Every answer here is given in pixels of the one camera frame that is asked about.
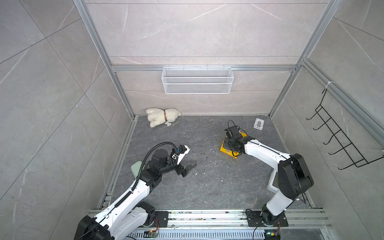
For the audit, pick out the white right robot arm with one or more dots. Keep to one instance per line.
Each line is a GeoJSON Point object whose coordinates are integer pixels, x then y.
{"type": "Point", "coordinates": [291, 172]}

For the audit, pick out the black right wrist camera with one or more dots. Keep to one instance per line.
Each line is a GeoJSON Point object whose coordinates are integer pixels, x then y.
{"type": "Point", "coordinates": [233, 132]}

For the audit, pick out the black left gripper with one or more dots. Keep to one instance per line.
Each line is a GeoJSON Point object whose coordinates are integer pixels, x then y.
{"type": "Point", "coordinates": [180, 171]}

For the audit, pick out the white plush teddy bear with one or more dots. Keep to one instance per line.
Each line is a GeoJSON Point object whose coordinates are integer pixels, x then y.
{"type": "Point", "coordinates": [158, 117]}

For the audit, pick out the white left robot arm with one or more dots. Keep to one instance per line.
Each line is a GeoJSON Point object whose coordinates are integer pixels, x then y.
{"type": "Point", "coordinates": [129, 211]}

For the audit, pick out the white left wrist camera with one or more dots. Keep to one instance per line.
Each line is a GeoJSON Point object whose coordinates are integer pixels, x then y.
{"type": "Point", "coordinates": [179, 154]}

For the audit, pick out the white grey device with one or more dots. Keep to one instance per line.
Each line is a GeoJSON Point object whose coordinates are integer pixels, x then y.
{"type": "Point", "coordinates": [273, 182]}

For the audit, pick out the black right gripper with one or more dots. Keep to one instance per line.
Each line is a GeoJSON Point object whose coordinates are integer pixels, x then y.
{"type": "Point", "coordinates": [225, 146]}

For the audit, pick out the white wire mesh basket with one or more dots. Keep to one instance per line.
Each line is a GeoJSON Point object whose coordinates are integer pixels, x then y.
{"type": "Point", "coordinates": [197, 80]}

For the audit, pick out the black wire hook rack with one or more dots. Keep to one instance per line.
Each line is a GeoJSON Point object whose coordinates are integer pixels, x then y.
{"type": "Point", "coordinates": [338, 135]}

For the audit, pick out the white folding phone stand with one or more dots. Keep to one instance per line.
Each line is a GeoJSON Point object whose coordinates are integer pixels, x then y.
{"type": "Point", "coordinates": [259, 124]}

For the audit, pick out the yellow plastic bin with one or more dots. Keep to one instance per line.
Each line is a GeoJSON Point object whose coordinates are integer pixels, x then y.
{"type": "Point", "coordinates": [223, 146]}

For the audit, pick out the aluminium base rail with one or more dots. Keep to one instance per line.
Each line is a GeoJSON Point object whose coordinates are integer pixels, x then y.
{"type": "Point", "coordinates": [241, 219]}

